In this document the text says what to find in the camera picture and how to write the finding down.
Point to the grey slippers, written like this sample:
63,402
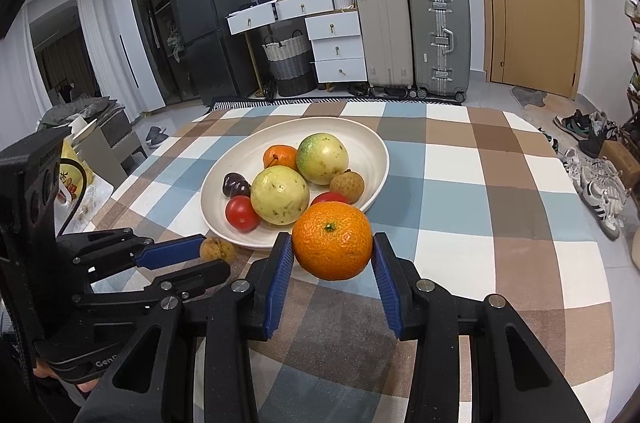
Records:
156,137

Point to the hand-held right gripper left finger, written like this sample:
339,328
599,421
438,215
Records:
280,283

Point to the red tomato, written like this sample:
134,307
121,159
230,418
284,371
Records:
242,213
327,198

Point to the dark glass cabinet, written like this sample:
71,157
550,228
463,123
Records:
150,3

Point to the large orange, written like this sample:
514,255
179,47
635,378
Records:
332,240

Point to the cream round plate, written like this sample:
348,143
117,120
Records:
350,143

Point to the cardboard box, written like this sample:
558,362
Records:
620,163

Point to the grey white woven basket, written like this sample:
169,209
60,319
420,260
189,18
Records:
290,68

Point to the green yellow citrus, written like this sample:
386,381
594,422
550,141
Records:
322,158

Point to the grey door rug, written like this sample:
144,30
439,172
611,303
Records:
535,97

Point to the yellow green guava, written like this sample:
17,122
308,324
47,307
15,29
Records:
279,195

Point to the silver suitcase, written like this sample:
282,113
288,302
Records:
440,43

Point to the scattered sneakers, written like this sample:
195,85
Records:
595,183

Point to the wooden door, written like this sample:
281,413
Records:
535,3

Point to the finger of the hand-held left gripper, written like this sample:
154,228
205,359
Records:
170,251
200,275

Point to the person's left hand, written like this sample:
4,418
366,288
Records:
86,390

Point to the brown longan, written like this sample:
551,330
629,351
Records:
346,186
217,249

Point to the dark purple plum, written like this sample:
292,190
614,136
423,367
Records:
236,185

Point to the small orange mandarin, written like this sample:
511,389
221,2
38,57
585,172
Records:
282,157

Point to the white drawer cabinet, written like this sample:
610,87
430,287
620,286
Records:
332,48

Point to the dark fridge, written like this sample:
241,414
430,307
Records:
210,28

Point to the checkered tablecloth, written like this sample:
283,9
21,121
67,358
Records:
500,253

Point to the yellow snack bag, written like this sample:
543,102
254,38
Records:
75,188

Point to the striped floor mat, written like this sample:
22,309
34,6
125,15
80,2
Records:
280,101

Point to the beige suitcase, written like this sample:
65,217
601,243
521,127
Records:
385,38

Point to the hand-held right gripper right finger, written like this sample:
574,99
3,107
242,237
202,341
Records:
387,283

